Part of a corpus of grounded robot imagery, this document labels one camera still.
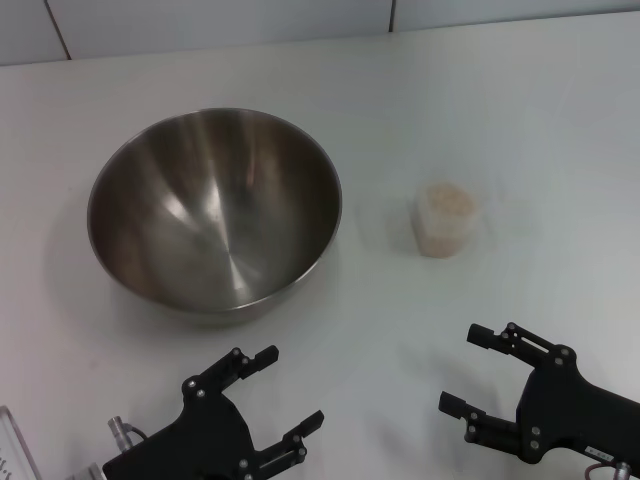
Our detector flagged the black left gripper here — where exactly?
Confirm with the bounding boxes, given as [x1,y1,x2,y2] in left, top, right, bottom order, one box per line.
[102,344,325,480]

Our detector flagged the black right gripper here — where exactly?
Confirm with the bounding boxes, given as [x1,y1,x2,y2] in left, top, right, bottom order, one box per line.
[438,322,640,465]

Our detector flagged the stainless steel mixing bowl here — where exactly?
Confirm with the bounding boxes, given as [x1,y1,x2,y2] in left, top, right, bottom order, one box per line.
[87,107,344,329]

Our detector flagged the thin right gripper cable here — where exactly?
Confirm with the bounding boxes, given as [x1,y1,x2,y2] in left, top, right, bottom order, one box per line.
[583,460,617,480]

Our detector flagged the silver left gripper cable connector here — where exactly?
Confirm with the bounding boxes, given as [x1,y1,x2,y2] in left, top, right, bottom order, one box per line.
[106,413,149,444]

